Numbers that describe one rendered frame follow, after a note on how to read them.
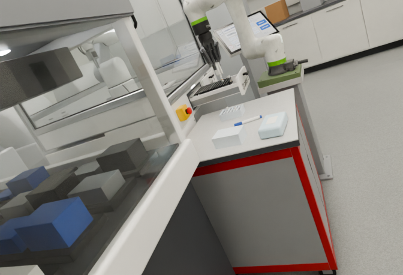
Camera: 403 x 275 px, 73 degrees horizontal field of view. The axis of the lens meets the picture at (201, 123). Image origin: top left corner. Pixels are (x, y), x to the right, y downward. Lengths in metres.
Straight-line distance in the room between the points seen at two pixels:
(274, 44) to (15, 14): 1.48
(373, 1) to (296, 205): 3.70
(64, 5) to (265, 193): 0.95
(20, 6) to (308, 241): 1.27
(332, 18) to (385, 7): 0.64
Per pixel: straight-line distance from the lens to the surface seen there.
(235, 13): 1.87
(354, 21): 4.57
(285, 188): 1.17
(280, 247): 1.39
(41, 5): 0.68
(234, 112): 1.45
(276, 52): 1.84
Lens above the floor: 1.23
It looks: 17 degrees down
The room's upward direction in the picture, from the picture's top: 24 degrees counter-clockwise
